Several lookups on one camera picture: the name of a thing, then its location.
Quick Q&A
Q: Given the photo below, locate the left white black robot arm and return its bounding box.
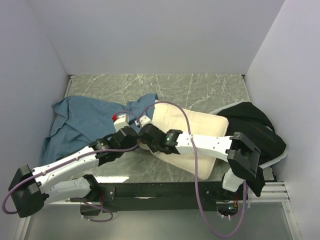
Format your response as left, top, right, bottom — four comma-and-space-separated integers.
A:
2, 126, 138, 218

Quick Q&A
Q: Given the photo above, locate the aluminium frame rail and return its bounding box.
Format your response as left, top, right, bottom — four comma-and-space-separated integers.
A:
247, 181, 290, 203

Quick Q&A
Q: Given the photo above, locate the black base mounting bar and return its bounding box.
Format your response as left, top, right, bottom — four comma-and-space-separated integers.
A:
82, 175, 244, 213

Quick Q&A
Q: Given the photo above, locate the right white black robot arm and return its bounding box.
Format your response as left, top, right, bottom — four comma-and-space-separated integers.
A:
138, 123, 261, 200

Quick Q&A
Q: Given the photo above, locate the black garment pile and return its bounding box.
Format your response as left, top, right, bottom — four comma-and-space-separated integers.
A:
219, 101, 287, 198

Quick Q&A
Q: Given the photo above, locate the cream pillow with bear print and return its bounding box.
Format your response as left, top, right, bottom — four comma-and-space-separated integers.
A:
140, 100, 229, 174

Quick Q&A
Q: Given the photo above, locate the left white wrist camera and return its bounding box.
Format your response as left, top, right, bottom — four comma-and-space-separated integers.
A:
112, 113, 129, 132

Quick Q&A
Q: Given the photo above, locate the blue fabric pillowcase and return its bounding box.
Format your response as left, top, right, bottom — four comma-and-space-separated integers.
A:
39, 93, 158, 166

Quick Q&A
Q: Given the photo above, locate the white laundry basket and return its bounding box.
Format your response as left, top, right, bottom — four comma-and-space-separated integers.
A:
209, 102, 288, 168

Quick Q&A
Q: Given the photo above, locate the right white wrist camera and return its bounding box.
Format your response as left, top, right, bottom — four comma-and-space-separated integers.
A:
135, 115, 152, 129

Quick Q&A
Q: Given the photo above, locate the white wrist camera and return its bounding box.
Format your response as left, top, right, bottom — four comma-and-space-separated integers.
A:
112, 113, 129, 132
135, 115, 152, 129

